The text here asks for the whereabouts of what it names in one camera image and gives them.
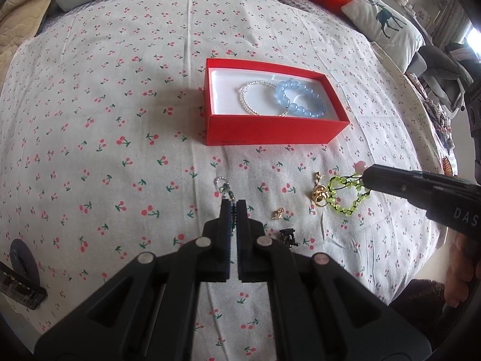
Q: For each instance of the black hair clip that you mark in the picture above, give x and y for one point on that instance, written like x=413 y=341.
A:
x=288 y=237

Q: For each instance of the floral patterned cloth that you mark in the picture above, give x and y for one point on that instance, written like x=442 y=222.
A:
x=437 y=120

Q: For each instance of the cherry print bedsheet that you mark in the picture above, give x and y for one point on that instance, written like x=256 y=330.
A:
x=112 y=120

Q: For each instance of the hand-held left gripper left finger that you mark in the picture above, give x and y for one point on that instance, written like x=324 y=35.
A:
x=228 y=240

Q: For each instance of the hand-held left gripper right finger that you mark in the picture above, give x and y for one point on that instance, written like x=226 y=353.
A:
x=244 y=248

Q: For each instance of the grey clothing pile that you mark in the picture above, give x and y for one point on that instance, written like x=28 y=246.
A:
x=439 y=67

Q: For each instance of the dark brown fuzzy cloth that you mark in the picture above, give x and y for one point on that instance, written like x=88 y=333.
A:
x=421 y=304

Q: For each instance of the red cardboard box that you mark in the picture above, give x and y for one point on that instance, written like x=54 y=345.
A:
x=263 y=131

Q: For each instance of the black rectangular bar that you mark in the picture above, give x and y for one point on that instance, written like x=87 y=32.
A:
x=22 y=291

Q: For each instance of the white pillow with deer print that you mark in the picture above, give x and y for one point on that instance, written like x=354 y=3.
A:
x=394 y=34

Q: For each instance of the small gold earring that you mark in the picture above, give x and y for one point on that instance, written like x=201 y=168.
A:
x=319 y=177
x=278 y=213

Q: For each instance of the beige quilted blanket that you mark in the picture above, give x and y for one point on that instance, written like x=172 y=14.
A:
x=22 y=15

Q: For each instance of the person's right hand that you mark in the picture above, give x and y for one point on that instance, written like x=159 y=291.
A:
x=460 y=270

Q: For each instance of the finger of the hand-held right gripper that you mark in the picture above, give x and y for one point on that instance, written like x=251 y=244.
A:
x=390 y=182

